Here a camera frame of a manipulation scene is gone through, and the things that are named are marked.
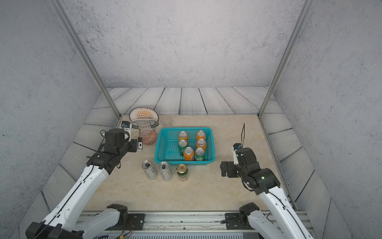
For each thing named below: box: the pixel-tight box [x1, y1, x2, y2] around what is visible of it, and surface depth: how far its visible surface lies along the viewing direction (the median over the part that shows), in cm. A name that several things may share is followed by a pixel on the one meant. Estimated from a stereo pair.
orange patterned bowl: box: [140, 130, 158, 146], surface depth 107 cm
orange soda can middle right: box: [196, 138, 207, 151], surface depth 93 cm
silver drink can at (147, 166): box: [141, 159, 158, 181], surface depth 81 cm
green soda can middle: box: [178, 138, 189, 157], surface depth 93 cm
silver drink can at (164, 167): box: [158, 161, 173, 182], surface depth 80 cm
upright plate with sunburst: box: [128, 106, 160, 122], surface depth 104 cm
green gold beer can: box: [176, 163, 189, 179], surface depth 82 cm
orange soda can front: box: [184, 146, 195, 161], surface depth 89 cm
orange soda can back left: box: [178, 130, 189, 141], surface depth 96 cm
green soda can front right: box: [194, 147, 206, 161], surface depth 88 cm
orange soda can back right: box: [195, 129, 206, 141], surface depth 97 cm
